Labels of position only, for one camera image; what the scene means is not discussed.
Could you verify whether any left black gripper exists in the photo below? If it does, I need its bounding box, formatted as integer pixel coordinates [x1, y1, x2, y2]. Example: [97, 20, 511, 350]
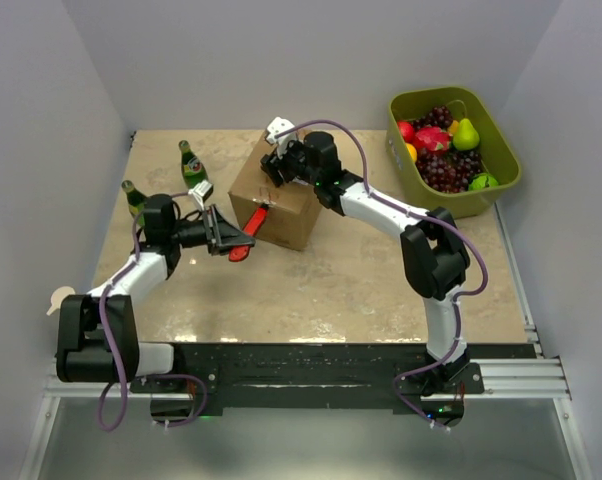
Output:
[170, 204, 255, 256]

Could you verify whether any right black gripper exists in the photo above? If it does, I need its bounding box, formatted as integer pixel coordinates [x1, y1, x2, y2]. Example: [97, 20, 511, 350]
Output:
[260, 142, 319, 192]

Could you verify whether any red black utility knife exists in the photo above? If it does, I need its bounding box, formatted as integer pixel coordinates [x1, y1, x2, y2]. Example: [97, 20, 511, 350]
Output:
[228, 203, 269, 263]

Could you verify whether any brown cardboard express box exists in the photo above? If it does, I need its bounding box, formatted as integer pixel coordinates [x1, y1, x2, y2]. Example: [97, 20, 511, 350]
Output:
[228, 133, 322, 251]

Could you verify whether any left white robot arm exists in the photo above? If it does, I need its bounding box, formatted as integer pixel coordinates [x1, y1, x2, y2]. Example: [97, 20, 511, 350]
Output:
[56, 194, 255, 392]

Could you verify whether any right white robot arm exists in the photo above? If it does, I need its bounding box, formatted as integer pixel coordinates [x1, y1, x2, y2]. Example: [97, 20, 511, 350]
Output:
[261, 120, 469, 393]

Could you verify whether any far green glass bottle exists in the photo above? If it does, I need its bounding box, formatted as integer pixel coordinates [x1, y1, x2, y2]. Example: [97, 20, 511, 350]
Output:
[178, 140, 208, 189]

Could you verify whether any green glass bottle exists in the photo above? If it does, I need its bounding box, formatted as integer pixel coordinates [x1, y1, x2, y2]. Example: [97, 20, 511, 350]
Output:
[178, 140, 208, 189]
[121, 180, 147, 228]

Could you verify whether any near green glass bottle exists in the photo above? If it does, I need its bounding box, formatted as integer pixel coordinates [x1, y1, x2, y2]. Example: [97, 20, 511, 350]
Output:
[121, 180, 147, 228]

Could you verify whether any red apple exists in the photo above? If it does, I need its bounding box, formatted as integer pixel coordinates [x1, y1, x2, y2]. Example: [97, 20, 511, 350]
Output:
[397, 120, 415, 144]

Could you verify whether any orange fruit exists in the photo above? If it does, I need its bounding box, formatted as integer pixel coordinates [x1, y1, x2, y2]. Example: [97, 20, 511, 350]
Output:
[405, 143, 418, 163]

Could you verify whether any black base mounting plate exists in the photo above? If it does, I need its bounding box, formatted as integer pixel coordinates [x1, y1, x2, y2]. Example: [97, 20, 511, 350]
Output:
[130, 343, 535, 425]

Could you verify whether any pink dragon fruit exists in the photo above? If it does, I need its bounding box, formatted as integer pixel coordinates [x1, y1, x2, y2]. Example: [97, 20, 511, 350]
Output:
[412, 126, 452, 154]

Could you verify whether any beige pump dispenser bottle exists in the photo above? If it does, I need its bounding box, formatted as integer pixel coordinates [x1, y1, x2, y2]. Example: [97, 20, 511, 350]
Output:
[46, 286, 75, 316]

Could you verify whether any upper dark grape bunch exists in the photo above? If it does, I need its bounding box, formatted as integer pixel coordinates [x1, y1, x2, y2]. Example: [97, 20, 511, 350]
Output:
[411, 105, 454, 130]

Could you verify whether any dark grape bunch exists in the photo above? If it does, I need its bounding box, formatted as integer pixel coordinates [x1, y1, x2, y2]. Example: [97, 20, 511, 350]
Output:
[416, 150, 485, 194]
[411, 105, 454, 130]

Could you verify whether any lower dark grape bunch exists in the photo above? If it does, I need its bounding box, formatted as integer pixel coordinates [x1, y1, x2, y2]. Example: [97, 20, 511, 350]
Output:
[416, 150, 485, 194]

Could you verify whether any green pear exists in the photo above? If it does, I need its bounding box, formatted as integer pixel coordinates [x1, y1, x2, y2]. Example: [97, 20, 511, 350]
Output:
[452, 118, 480, 151]

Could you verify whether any green round fruit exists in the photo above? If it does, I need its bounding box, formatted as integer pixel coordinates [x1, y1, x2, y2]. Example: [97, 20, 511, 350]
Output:
[468, 172, 500, 191]

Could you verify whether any green plastic fruit bin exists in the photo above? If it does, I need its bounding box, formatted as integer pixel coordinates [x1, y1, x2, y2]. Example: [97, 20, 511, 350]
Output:
[386, 87, 522, 218]

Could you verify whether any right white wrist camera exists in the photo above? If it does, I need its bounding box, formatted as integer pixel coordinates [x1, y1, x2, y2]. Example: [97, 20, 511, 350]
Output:
[265, 117, 298, 158]

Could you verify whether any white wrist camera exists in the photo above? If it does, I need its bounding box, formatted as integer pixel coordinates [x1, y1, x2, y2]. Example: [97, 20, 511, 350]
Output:
[187, 180, 214, 212]
[265, 117, 298, 158]

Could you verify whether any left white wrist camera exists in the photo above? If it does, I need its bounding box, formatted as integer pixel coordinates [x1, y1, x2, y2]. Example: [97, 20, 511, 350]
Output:
[187, 180, 214, 212]

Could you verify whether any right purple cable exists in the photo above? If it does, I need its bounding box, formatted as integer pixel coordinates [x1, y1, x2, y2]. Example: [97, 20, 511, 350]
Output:
[275, 118, 490, 371]

